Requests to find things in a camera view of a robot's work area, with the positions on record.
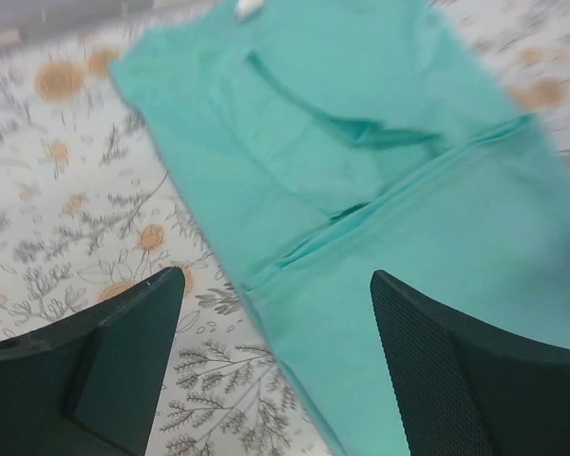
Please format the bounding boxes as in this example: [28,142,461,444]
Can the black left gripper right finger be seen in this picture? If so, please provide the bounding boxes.
[370,271,570,455]

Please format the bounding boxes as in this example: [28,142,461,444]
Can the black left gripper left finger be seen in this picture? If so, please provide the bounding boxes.
[0,267,185,455]

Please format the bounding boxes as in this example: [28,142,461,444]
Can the teal green t-shirt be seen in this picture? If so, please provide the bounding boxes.
[110,1,570,455]

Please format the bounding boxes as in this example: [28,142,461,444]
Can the floral patterned table mat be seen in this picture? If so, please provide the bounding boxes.
[0,1,570,455]

